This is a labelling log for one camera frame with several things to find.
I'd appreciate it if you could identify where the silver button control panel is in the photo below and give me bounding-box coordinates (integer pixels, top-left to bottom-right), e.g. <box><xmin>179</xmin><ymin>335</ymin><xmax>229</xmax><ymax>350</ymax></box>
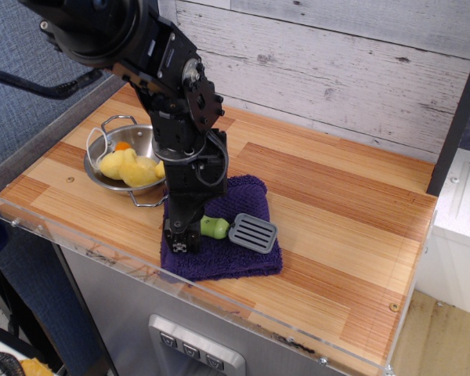
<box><xmin>148</xmin><ymin>314</ymin><xmax>246</xmax><ymax>375</ymax></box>

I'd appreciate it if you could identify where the white side cabinet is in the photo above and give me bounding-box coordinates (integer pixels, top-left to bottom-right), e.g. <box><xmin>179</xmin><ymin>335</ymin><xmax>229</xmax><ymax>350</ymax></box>
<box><xmin>416</xmin><ymin>149</ymin><xmax>470</xmax><ymax>313</ymax></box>

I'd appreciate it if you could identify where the clear acrylic front guard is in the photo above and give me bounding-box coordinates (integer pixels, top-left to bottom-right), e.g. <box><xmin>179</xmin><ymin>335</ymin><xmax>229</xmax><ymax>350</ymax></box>
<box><xmin>0</xmin><ymin>180</ymin><xmax>436</xmax><ymax>375</ymax></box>

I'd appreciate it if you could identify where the dark grey right post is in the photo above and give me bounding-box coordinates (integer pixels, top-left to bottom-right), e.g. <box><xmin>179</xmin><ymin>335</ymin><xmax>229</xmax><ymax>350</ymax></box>
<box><xmin>426</xmin><ymin>72</ymin><xmax>470</xmax><ymax>197</ymax></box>

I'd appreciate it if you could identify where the yellow plush duck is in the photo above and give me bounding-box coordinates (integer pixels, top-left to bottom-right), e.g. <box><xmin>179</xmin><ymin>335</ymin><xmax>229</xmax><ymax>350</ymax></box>
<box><xmin>99</xmin><ymin>141</ymin><xmax>165</xmax><ymax>188</ymax></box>

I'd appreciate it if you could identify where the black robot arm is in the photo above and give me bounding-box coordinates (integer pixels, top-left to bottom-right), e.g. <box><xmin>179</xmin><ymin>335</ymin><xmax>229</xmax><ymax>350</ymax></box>
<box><xmin>26</xmin><ymin>1</ymin><xmax>229</xmax><ymax>253</ymax></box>

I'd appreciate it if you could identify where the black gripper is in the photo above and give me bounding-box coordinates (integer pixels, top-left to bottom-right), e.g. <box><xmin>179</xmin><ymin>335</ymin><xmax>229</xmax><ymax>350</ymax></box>
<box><xmin>152</xmin><ymin>128</ymin><xmax>229</xmax><ymax>253</ymax></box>

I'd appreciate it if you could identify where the purple terry cloth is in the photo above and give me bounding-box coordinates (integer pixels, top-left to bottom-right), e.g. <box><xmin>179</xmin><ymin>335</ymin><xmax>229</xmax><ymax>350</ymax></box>
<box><xmin>161</xmin><ymin>175</ymin><xmax>283</xmax><ymax>281</ymax></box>

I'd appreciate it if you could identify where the stainless steel bowl with handles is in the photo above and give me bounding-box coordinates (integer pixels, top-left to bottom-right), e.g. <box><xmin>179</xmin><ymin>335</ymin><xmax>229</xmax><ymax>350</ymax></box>
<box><xmin>84</xmin><ymin>115</ymin><xmax>167</xmax><ymax>208</ymax></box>

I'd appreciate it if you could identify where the stainless steel cabinet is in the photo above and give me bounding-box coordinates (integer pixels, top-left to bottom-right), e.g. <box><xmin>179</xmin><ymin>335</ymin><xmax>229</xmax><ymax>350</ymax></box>
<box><xmin>60</xmin><ymin>247</ymin><xmax>336</xmax><ymax>375</ymax></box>

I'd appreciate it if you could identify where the green handled grey spatula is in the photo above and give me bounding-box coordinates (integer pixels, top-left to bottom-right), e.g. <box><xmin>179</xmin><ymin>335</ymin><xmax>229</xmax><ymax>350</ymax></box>
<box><xmin>201</xmin><ymin>213</ymin><xmax>278</xmax><ymax>255</ymax></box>

